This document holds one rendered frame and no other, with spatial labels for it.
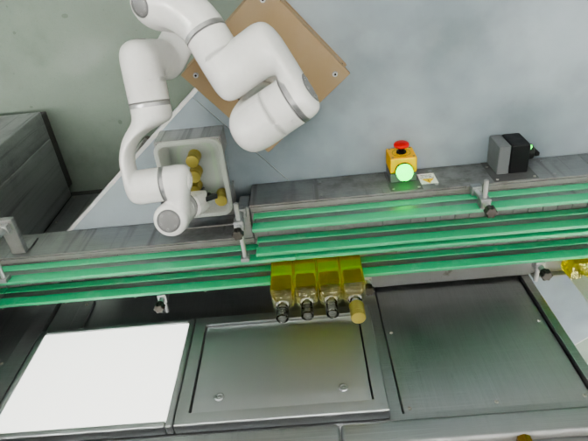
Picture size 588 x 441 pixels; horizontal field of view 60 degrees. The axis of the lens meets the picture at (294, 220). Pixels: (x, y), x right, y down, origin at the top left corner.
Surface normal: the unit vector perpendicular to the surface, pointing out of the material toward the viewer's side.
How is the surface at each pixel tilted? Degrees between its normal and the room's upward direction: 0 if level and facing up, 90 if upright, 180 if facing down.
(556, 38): 0
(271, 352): 90
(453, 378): 90
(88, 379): 90
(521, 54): 0
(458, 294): 90
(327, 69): 0
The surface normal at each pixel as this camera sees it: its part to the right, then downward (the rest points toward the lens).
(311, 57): 0.01, 0.52
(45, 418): -0.10, -0.85
